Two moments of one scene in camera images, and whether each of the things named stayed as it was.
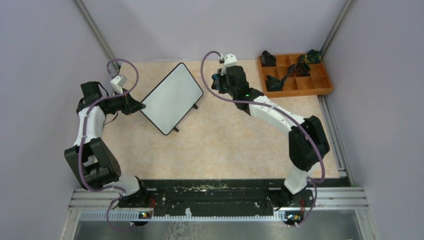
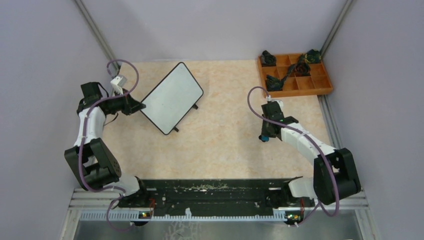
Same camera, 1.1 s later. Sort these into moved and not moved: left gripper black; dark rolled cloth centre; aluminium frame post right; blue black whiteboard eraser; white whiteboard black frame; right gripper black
Moved: blue black whiteboard eraser; right gripper black
Not moved: dark rolled cloth centre; white whiteboard black frame; left gripper black; aluminium frame post right
